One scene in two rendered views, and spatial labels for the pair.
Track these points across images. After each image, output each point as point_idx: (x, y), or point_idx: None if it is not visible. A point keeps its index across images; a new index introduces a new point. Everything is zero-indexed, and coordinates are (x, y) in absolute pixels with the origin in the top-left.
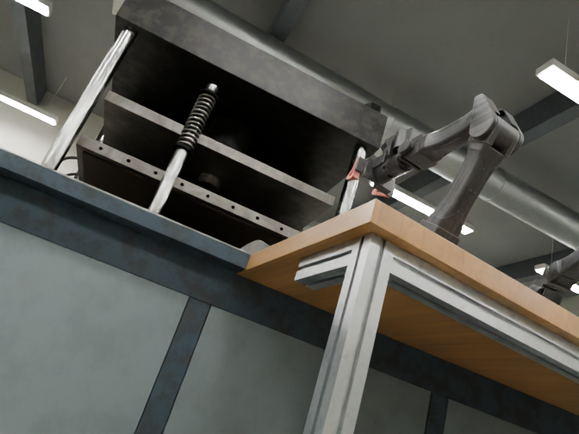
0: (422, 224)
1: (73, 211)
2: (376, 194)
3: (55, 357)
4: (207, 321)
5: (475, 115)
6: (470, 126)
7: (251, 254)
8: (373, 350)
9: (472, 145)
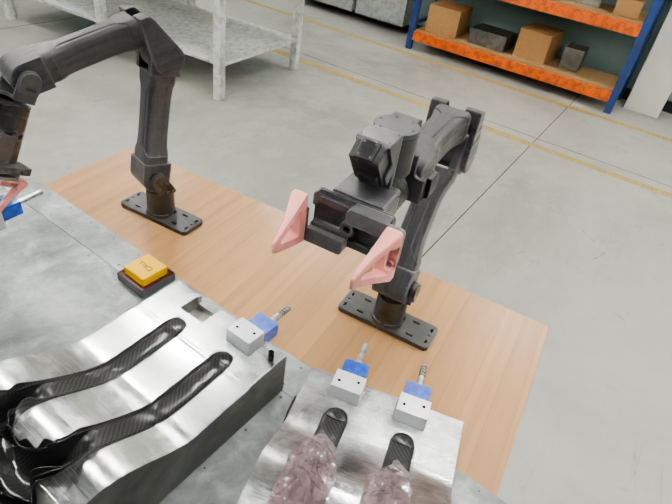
0: (413, 277)
1: None
2: (285, 248)
3: None
4: None
5: (473, 144)
6: (468, 158)
7: (496, 497)
8: None
9: (453, 177)
